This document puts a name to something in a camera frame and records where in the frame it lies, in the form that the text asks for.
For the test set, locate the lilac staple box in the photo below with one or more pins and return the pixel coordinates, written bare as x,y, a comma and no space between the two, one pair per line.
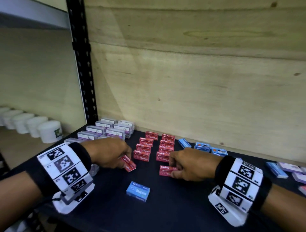
289,167
300,178

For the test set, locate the person's left fingers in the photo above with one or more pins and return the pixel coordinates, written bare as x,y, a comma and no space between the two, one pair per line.
123,150

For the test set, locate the person's right hand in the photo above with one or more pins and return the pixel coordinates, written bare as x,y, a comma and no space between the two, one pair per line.
196,165

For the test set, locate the grey metal shelf beam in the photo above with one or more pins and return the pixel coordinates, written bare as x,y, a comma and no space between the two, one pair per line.
33,14

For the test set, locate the person's right forearm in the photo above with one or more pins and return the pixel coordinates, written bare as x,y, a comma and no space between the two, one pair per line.
286,210

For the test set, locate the person's left hand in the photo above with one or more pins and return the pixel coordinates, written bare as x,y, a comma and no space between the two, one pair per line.
105,150

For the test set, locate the person's right fingers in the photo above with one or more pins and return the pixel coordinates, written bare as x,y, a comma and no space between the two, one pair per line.
174,159

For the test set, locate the white plastic jar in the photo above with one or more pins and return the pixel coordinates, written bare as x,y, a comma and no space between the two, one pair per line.
21,123
50,132
9,119
34,126

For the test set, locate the person's left forearm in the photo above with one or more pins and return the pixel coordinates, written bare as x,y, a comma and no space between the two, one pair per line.
16,200

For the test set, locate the black wristband with marker tiles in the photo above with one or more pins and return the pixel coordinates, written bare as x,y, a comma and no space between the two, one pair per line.
241,181
64,165

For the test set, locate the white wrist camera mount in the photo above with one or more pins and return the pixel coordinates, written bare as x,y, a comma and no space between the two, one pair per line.
82,193
227,212

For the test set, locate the red staple box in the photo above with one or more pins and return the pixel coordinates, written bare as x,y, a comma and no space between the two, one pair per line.
130,165
165,171

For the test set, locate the rows of purple staple packs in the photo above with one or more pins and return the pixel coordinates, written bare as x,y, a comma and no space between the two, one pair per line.
107,130

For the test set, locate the pink staple box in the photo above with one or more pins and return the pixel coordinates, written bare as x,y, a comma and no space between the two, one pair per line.
303,190

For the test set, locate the black perforated shelf post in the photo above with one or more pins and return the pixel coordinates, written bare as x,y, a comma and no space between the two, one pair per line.
82,59

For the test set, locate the rows of red staple packs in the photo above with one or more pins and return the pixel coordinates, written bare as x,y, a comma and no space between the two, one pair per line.
145,148

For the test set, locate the blue staple box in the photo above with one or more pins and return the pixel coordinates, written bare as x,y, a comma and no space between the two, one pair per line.
202,146
138,191
184,143
276,170
219,151

